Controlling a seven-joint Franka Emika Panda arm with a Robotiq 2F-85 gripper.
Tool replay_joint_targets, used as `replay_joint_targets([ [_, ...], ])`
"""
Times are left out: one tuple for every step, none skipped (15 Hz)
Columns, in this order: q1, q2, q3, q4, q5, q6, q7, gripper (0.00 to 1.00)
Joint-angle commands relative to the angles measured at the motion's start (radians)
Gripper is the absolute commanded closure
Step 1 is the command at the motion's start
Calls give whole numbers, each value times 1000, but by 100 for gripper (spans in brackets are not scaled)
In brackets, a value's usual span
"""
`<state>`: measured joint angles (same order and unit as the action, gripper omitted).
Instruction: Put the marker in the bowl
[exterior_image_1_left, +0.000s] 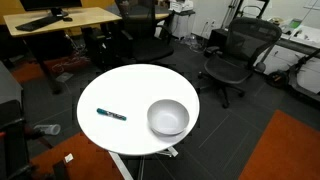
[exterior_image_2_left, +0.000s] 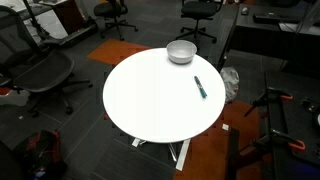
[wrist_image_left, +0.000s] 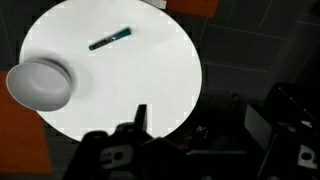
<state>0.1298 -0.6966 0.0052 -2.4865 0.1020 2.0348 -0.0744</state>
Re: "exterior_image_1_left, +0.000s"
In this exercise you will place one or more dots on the black keyboard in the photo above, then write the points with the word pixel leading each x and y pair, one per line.
pixel 37 24

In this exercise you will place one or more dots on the white cabinet with printer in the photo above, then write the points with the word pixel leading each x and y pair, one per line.
pixel 182 11

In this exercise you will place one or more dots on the round white table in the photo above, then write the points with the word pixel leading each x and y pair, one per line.
pixel 129 91

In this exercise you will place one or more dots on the wooden desk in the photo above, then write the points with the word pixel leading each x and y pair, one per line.
pixel 80 17

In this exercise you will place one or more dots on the clear plastic cup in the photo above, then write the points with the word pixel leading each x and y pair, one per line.
pixel 49 129

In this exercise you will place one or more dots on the black cart at left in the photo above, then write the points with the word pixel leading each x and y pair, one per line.
pixel 14 157

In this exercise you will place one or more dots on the teal marker pen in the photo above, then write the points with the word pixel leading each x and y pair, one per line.
pixel 111 114

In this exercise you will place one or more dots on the black mesh office chair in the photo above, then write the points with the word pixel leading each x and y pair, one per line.
pixel 233 63

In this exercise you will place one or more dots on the white bowl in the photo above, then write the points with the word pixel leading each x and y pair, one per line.
pixel 168 117

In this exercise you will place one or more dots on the black electric scooter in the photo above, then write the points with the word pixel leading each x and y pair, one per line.
pixel 288 79

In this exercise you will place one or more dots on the black computer mouse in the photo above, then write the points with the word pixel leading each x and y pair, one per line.
pixel 67 19

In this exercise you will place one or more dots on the black monitor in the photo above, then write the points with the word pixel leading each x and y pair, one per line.
pixel 55 6

